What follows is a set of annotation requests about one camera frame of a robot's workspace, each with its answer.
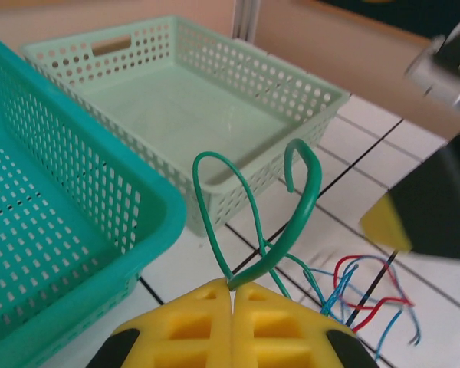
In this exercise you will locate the pale green plastic basket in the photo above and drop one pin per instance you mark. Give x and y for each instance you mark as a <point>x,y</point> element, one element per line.
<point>168,115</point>

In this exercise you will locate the aluminium corner post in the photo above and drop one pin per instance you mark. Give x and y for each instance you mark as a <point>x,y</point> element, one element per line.
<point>245,19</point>

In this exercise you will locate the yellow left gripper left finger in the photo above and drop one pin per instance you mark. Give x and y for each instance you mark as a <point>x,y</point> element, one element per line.
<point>153,326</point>

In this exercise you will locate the teal plastic basket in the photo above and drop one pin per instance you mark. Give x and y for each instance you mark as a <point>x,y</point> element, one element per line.
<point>168,214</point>

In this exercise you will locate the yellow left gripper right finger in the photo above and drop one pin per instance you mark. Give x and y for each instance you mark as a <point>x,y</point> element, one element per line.
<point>310,333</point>

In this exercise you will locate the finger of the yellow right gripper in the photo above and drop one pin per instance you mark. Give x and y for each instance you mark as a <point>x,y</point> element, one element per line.
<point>387,226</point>

